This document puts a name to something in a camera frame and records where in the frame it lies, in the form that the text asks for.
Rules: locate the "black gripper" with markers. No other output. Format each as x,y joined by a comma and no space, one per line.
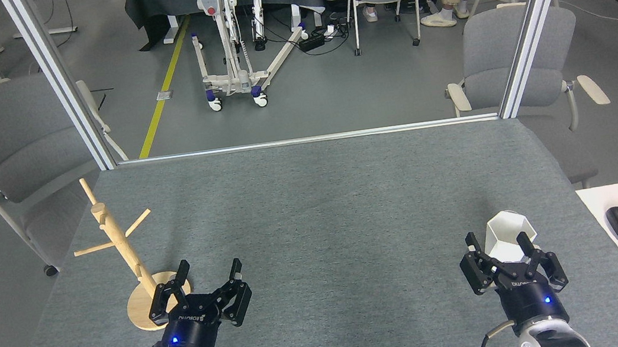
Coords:
531,299
195,329

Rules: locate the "white hexagonal cup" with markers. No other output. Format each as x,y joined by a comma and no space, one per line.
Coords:
502,231

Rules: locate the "wooden cup rack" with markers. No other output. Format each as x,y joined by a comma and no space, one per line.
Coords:
120,246

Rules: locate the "grey armchair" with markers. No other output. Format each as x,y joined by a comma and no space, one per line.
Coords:
11,135
490,54

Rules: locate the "black power strip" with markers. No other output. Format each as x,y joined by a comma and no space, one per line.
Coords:
312,42

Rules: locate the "dark cloth covered table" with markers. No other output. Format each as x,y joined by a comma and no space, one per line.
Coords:
155,2

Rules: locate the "silver aluminium rail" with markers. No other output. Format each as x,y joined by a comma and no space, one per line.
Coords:
304,140

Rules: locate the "silver aluminium post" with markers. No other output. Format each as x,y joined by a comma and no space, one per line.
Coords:
536,18
60,81

